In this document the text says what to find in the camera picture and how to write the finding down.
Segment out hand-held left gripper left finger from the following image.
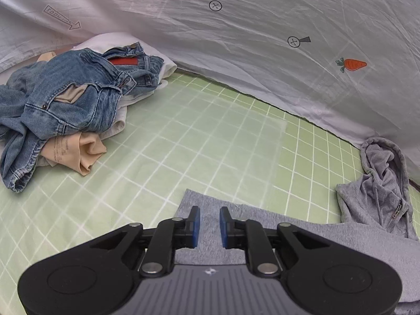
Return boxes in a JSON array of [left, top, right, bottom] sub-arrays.
[[88, 205, 201, 277]]

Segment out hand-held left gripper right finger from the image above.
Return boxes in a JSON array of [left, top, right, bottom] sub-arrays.
[[219, 206, 333, 277]]

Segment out grey zip hoodie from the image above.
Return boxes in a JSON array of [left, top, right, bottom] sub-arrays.
[[173, 136, 420, 315]]

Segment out beige garment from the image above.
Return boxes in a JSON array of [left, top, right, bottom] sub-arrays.
[[35, 52, 108, 177]]

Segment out blue denim jeans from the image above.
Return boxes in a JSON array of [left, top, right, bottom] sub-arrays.
[[0, 43, 165, 193]]

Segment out grey carrot print sheet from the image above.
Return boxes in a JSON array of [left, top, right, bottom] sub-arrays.
[[0, 0, 420, 184]]

